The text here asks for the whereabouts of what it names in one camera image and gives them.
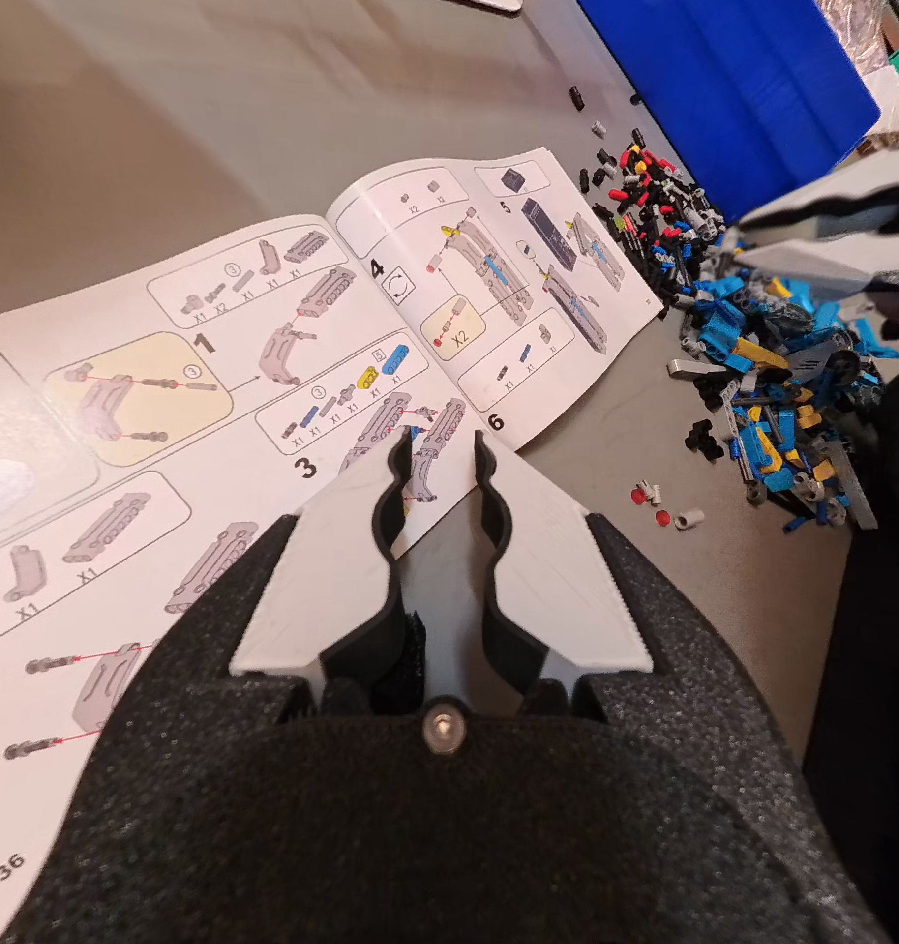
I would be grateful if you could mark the white paper sheet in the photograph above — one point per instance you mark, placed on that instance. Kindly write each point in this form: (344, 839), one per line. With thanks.
(494, 4)

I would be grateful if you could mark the pile of toy bricks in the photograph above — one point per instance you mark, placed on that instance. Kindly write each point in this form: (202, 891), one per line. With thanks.
(774, 354)

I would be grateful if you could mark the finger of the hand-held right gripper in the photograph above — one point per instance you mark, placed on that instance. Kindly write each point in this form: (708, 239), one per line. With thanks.
(826, 258)
(826, 199)

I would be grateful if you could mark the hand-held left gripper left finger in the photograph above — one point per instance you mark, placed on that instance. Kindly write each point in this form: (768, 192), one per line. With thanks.
(317, 582)

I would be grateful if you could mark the open instruction booklet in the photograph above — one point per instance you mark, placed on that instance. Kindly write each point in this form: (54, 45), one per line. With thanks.
(199, 332)

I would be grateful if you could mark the blue storage bin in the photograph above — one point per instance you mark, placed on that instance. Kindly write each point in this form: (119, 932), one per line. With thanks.
(730, 88)

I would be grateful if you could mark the clear plastic bag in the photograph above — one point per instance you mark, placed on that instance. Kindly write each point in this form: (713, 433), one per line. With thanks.
(870, 29)

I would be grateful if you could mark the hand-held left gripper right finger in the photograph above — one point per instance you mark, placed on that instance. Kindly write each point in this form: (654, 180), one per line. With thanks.
(567, 582)

